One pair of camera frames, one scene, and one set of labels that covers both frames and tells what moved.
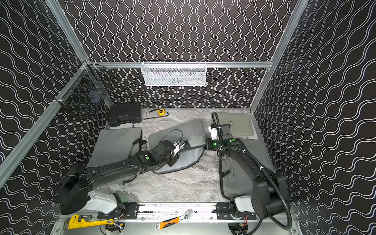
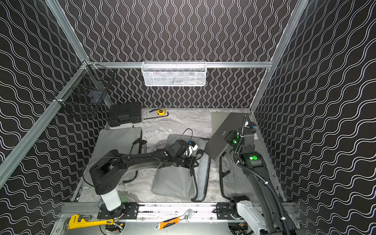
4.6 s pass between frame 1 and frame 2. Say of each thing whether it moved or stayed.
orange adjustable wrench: stayed
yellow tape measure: stayed
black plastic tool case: stayed
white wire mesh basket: stayed
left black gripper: moved
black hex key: stayed
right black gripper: moved
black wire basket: stayed
